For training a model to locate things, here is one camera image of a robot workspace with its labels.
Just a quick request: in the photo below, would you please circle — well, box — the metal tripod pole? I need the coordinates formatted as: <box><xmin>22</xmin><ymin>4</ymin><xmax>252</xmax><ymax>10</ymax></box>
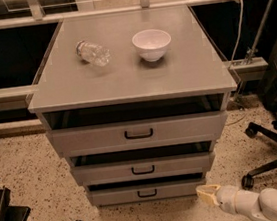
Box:
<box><xmin>235</xmin><ymin>0</ymin><xmax>277</xmax><ymax>66</ymax></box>

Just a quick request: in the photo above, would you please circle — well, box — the grey drawer cabinet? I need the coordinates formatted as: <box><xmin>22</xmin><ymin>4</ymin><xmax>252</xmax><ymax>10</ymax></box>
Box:
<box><xmin>17</xmin><ymin>0</ymin><xmax>251</xmax><ymax>216</ymax></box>

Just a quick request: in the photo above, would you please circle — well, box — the white ceramic bowl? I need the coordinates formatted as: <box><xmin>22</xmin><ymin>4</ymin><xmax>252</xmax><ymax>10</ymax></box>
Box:
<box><xmin>132</xmin><ymin>29</ymin><xmax>172</xmax><ymax>62</ymax></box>

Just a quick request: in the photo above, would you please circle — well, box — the grey middle drawer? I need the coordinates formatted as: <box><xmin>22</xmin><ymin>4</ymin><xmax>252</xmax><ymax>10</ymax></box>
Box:
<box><xmin>71</xmin><ymin>152</ymin><xmax>215</xmax><ymax>186</ymax></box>

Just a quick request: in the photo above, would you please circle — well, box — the grey bottom drawer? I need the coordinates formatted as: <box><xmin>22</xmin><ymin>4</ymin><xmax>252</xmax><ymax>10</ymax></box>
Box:
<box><xmin>86</xmin><ymin>178</ymin><xmax>207</xmax><ymax>207</ymax></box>

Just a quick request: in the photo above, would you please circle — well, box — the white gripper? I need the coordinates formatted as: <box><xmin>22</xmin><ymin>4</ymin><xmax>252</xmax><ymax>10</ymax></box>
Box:
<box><xmin>196</xmin><ymin>184</ymin><xmax>239</xmax><ymax>215</ymax></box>

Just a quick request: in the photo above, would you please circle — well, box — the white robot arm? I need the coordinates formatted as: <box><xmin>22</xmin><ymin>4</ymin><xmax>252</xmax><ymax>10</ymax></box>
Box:
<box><xmin>196</xmin><ymin>184</ymin><xmax>277</xmax><ymax>221</ymax></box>

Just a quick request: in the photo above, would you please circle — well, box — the clear plastic bottle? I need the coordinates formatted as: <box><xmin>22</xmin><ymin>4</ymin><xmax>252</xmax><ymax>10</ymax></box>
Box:
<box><xmin>76</xmin><ymin>41</ymin><xmax>111</xmax><ymax>67</ymax></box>

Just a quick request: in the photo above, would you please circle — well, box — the grey top drawer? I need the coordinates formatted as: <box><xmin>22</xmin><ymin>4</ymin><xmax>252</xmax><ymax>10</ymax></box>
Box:
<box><xmin>47</xmin><ymin>111</ymin><xmax>228</xmax><ymax>158</ymax></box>

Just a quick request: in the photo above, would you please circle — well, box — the white power cable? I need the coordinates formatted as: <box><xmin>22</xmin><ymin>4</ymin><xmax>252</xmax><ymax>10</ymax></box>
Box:
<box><xmin>220</xmin><ymin>0</ymin><xmax>253</xmax><ymax>71</ymax></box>

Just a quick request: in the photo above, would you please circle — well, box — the grey drawer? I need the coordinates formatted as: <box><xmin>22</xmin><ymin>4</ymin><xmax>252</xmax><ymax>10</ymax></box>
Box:
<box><xmin>47</xmin><ymin>111</ymin><xmax>228</xmax><ymax>158</ymax></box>
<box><xmin>71</xmin><ymin>152</ymin><xmax>215</xmax><ymax>186</ymax></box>
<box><xmin>86</xmin><ymin>178</ymin><xmax>207</xmax><ymax>207</ymax></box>

